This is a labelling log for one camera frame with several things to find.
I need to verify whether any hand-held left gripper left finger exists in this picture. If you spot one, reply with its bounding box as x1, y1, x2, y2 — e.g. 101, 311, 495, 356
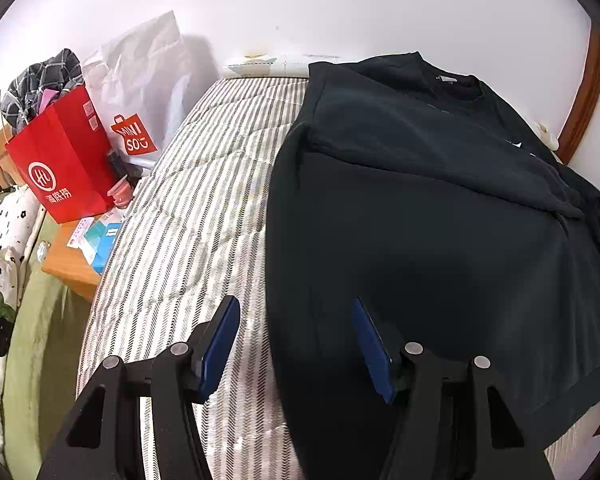
36, 295, 241, 480

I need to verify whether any red paper bag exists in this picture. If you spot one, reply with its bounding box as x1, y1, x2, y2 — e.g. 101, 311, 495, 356
5, 84, 119, 224

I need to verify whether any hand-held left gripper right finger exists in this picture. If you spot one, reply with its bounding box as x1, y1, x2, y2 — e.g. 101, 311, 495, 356
350, 297, 555, 480

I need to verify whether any wooden door frame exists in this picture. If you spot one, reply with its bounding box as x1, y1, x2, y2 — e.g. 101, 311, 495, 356
555, 27, 600, 166

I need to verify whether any pink bottle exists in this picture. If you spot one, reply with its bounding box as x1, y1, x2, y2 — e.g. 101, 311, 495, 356
109, 180, 133, 211

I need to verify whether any wooden bedside table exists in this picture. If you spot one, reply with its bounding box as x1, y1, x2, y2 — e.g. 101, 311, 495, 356
41, 212, 126, 304

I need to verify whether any floral white and green blanket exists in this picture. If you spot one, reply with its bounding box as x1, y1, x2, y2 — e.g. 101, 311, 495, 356
0, 187, 88, 466

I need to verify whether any dark plaid cloth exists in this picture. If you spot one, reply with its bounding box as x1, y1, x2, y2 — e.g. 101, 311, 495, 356
0, 48, 86, 136

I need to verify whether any blue and white box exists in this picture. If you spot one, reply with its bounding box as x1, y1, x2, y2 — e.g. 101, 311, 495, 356
82, 212, 123, 275

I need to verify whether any white plastic shopping bag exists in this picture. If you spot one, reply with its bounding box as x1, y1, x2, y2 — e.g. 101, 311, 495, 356
82, 10, 220, 161

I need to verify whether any striped grey mattress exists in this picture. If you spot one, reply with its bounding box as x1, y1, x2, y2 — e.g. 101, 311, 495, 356
75, 63, 600, 480

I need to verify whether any black sweatshirt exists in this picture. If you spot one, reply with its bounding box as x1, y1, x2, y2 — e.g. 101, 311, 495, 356
265, 51, 600, 480

